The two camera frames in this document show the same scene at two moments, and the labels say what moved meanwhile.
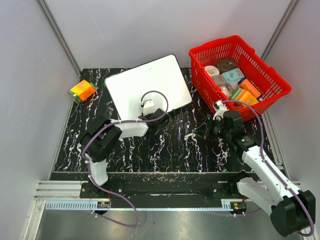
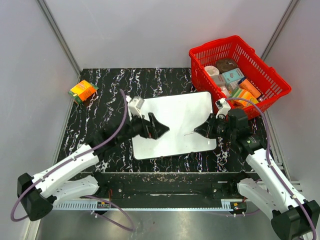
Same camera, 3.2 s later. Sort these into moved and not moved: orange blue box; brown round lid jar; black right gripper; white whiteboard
Moved: white whiteboard
Not moved: brown round lid jar; black right gripper; orange blue box
